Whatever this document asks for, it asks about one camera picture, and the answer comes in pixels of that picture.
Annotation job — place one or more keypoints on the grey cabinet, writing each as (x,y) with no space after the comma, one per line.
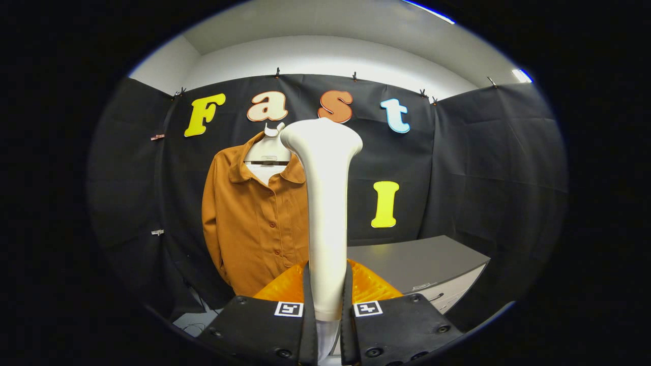
(407,259)

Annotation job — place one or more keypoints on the small ceiling light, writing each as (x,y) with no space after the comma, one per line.
(521,75)

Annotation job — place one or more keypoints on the white garment steamer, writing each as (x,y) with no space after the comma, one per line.
(325,213)

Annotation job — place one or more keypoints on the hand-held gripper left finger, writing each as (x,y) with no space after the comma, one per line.
(254,328)

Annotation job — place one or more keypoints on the long ceiling light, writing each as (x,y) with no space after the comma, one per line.
(437,15)

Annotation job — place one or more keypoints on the white clothes hanger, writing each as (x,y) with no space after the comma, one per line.
(267,150)

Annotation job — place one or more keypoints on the orange-brown button shirt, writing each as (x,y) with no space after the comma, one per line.
(254,229)

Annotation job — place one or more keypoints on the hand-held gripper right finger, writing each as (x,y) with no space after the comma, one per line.
(402,328)

